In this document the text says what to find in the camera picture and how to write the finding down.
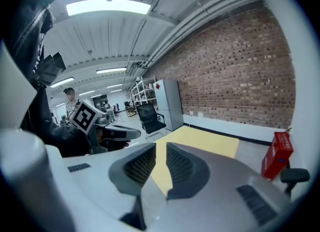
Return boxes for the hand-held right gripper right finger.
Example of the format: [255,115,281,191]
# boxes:
[140,142,298,232]

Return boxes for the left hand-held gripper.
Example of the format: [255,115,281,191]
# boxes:
[69,100,142,155]

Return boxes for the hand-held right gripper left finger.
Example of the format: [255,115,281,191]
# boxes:
[44,142,157,231]

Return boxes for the person's left forearm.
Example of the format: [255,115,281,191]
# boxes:
[37,115,91,158]

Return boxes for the black mesh office chair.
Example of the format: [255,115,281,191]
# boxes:
[136,103,168,142]

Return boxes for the white metal shelf rack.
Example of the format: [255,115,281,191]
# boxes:
[130,76,158,111]

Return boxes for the grey refrigerator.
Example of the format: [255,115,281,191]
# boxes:
[152,79,185,132]

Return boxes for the yellow floor mat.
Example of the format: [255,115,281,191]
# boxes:
[147,125,240,196]

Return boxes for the long ceiling tube light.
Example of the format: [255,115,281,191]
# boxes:
[95,67,128,74]
[49,76,75,88]

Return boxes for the red fire extinguisher box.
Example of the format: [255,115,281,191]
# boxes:
[260,131,294,181]

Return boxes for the black chair armrest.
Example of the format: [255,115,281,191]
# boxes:
[279,167,311,198]

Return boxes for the black chest-worn device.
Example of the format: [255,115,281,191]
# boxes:
[33,52,67,86]

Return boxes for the large rectangular ceiling light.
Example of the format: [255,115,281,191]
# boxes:
[65,0,152,17]

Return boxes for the person's black jacket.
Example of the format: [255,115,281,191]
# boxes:
[3,0,91,158]

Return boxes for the white ceiling pipes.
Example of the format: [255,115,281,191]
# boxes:
[147,0,259,63]

